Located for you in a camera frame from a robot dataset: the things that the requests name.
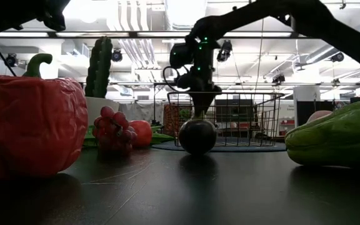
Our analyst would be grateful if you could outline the purple grape bunch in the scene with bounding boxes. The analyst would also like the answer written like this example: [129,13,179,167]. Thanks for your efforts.
[92,105,138,154]

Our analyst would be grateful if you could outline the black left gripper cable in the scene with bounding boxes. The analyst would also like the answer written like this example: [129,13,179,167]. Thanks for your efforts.
[0,42,18,78]

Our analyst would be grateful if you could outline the white draped cloth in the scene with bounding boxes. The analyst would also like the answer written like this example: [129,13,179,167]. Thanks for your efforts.
[119,102,166,126]

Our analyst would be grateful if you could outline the black overhead frame bar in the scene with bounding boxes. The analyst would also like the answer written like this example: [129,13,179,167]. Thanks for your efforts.
[0,30,360,39]

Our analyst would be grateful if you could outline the red apple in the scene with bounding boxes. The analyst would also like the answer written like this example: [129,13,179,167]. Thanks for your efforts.
[129,119,153,148]

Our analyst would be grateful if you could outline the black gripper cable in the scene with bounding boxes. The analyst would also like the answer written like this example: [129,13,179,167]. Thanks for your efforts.
[0,42,18,78]
[162,65,181,93]

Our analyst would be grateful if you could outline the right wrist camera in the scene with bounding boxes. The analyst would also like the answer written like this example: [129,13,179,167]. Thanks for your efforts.
[169,42,194,69]

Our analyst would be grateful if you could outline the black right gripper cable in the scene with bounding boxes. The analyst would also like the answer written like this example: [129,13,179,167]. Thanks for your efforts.
[162,65,181,93]

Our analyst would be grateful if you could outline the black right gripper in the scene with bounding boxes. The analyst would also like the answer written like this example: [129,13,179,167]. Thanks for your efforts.
[177,36,223,119]

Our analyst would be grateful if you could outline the green leafy vegetable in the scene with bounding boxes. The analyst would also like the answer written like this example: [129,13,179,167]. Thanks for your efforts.
[82,124,175,148]

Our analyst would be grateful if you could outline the green cactus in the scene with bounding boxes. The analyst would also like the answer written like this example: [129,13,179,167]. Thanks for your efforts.
[84,36,114,99]

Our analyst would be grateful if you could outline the pink peach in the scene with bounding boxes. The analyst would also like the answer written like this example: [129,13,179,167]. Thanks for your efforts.
[306,109,334,124]

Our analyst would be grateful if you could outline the round dark blue placemat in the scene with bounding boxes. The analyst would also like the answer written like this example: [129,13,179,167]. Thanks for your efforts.
[151,139,288,153]

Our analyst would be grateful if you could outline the black tripod stand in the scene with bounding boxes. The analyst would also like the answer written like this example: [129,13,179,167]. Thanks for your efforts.
[151,82,159,126]

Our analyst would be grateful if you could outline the orange mesh crate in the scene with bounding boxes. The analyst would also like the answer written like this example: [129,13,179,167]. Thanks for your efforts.
[163,104,181,138]

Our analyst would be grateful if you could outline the white shelf with red bins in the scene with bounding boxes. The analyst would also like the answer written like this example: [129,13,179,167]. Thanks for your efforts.
[278,104,296,138]

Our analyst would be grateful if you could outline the red bell pepper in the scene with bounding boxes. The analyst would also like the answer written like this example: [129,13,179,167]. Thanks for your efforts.
[0,52,89,181]

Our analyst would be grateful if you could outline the metal wire basket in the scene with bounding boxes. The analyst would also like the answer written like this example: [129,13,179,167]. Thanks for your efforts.
[166,91,286,148]

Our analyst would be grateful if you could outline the dark purple plum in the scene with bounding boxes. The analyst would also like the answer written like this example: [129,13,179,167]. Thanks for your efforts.
[178,119,218,156]

